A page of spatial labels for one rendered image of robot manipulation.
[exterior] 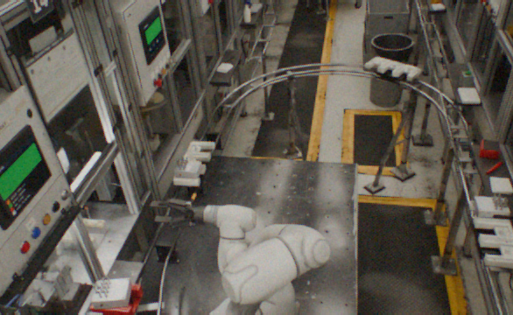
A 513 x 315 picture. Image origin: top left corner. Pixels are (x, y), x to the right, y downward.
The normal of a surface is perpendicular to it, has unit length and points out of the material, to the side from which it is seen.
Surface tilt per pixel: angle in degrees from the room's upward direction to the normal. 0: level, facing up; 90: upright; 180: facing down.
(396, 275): 0
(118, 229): 0
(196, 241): 0
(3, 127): 90
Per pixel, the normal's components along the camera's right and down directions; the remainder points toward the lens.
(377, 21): -0.15, 0.63
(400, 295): -0.07, -0.79
